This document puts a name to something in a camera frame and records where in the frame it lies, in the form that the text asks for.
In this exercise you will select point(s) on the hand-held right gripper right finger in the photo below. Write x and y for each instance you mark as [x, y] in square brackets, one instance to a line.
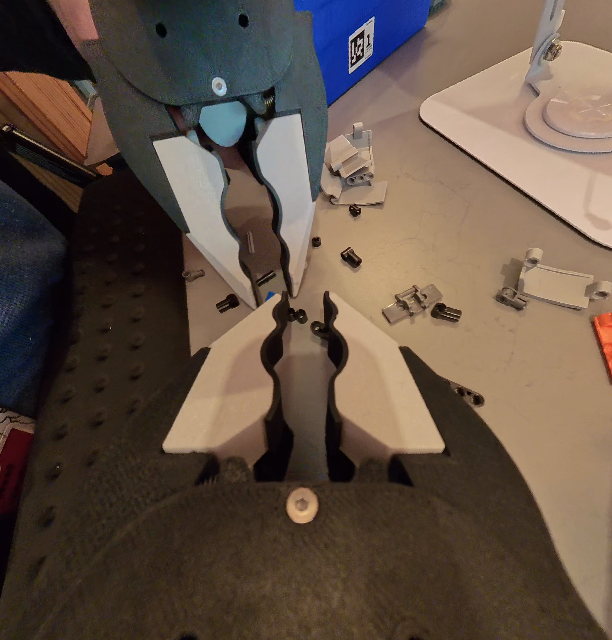
[386, 400]

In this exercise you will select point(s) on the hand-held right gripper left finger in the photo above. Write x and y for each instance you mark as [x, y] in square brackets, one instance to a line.
[221, 400]

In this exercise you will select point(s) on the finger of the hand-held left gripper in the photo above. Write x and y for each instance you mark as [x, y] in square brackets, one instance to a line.
[291, 165]
[191, 185]

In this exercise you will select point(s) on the small black pins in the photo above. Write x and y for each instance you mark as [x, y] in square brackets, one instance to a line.
[351, 256]

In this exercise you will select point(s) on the blue plastic bin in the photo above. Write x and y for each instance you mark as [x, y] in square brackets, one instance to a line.
[326, 50]

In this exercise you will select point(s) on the person's left forearm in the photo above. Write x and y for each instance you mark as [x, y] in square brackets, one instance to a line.
[20, 35]

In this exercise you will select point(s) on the grey flat link piece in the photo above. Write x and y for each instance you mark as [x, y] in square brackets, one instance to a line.
[406, 307]

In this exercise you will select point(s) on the person's left hand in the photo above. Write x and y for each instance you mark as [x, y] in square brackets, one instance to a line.
[80, 20]

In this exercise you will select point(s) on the light grey block with holes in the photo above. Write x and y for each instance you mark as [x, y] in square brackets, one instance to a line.
[343, 160]

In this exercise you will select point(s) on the light grey flat panel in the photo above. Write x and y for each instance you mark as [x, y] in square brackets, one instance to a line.
[358, 196]

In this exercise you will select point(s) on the light grey panel with clip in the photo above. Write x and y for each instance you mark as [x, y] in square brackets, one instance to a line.
[365, 140]

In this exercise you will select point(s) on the dark beam with holes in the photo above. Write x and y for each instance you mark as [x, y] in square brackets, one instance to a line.
[471, 395]

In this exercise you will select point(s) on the black dotted chair armrest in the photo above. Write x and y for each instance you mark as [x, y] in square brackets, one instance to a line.
[115, 300]

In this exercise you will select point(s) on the dark grey connector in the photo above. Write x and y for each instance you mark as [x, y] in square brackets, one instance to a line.
[511, 296]

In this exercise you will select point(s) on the white tablet stand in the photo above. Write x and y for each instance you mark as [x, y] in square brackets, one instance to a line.
[486, 130]

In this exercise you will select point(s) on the large light grey ringed panel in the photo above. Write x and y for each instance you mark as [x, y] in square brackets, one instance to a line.
[556, 285]

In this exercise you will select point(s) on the person's blue jeans leg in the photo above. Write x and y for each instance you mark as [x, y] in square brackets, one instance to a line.
[20, 300]

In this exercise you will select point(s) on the red white printed tag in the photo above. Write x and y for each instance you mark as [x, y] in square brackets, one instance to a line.
[5, 450]

